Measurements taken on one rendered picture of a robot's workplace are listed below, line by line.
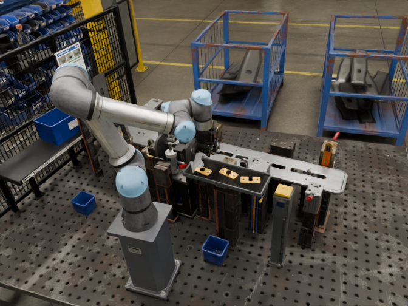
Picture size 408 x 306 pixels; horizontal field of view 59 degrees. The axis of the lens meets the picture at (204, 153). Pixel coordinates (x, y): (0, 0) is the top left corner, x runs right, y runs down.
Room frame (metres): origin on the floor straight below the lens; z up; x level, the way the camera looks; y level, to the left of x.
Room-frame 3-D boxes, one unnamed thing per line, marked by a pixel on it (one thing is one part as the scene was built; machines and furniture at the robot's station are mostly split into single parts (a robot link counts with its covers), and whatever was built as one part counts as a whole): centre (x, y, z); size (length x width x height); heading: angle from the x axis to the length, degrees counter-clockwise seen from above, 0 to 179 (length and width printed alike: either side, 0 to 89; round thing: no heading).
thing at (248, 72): (3.93, -0.54, 0.47); 1.20 x 0.80 x 0.95; 158
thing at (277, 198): (1.08, -0.32, 0.92); 0.08 x 0.08 x 0.44; 61
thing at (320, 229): (1.31, -0.60, 0.84); 0.18 x 0.06 x 0.29; 151
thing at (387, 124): (3.44, -1.74, 0.47); 1.20 x 0.80 x 0.95; 161
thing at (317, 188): (1.18, -0.49, 0.88); 0.11 x 0.10 x 0.36; 151
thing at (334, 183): (1.61, -0.07, 1.00); 1.38 x 0.22 x 0.02; 61
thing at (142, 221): (1.04, 0.28, 1.15); 0.15 x 0.15 x 0.10
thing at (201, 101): (1.23, 0.00, 1.50); 0.09 x 0.08 x 0.11; 101
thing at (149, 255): (1.04, 0.28, 0.90); 0.21 x 0.21 x 0.40; 70
